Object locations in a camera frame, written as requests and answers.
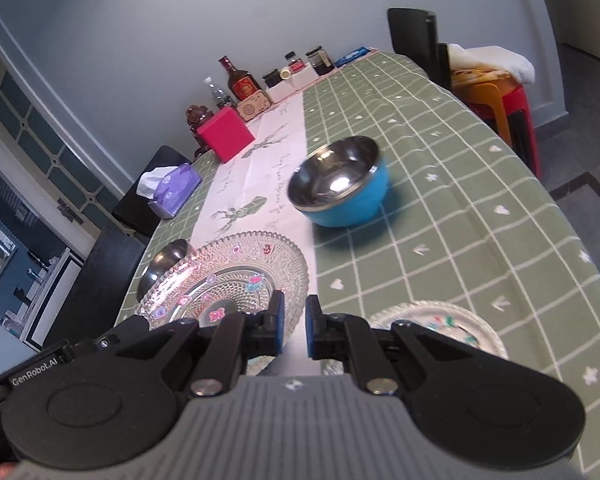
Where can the white condiment box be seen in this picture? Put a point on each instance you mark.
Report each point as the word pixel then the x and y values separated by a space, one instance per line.
pixel 291 83

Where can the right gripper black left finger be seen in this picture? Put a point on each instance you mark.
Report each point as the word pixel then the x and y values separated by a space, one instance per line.
pixel 206 361

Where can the black chair left near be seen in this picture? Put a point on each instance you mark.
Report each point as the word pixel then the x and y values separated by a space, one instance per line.
pixel 96 296

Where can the white cloth on stool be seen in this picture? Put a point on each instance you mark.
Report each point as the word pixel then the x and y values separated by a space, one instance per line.
pixel 493 57

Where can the brown liquor bottle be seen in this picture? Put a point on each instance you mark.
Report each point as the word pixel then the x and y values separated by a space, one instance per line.
pixel 241 82

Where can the small clear glass floral plate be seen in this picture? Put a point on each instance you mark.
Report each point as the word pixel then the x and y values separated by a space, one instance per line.
pixel 446 319

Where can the dark glass jar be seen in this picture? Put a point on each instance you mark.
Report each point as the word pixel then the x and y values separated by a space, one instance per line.
pixel 320 61

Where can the blue steel-lined bowl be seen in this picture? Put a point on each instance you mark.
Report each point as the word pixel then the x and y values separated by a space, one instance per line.
pixel 341 184

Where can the person's right hand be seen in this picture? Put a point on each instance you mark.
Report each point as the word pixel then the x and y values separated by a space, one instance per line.
pixel 6 469

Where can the pink deer table runner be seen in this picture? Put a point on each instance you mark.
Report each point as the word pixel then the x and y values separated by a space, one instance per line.
pixel 249 193

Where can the large clear glass floral plate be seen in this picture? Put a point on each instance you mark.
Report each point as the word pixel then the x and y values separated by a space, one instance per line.
pixel 236 273

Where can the orange steel-lined bowl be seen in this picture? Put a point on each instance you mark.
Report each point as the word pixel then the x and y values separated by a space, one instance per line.
pixel 160 264

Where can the blue packet on table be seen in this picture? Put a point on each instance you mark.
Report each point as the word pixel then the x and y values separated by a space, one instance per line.
pixel 351 56

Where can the small beige radio box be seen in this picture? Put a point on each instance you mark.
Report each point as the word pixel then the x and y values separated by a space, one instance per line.
pixel 253 106

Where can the clear plastic bottle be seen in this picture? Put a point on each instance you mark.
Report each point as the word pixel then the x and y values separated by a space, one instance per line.
pixel 220 97

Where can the black chair right side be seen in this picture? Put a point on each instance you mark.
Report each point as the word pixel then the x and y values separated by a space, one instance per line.
pixel 414 34

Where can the red orange plastic stools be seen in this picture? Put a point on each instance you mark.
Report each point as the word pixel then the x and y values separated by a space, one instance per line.
pixel 501 102

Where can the purple tissue box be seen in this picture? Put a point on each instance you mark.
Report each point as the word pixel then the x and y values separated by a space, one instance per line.
pixel 172 188

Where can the green checked tablecloth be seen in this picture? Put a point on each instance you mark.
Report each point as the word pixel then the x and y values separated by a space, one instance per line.
pixel 464 221

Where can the magenta cube box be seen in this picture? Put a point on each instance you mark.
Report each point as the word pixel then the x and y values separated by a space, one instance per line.
pixel 226 134

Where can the brown figurine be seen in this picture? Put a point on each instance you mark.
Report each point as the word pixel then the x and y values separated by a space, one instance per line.
pixel 196 116

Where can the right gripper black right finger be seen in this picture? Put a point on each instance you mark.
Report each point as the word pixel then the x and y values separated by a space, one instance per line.
pixel 394 361

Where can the black lidded small jar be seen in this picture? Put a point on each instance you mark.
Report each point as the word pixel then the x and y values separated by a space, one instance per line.
pixel 272 78

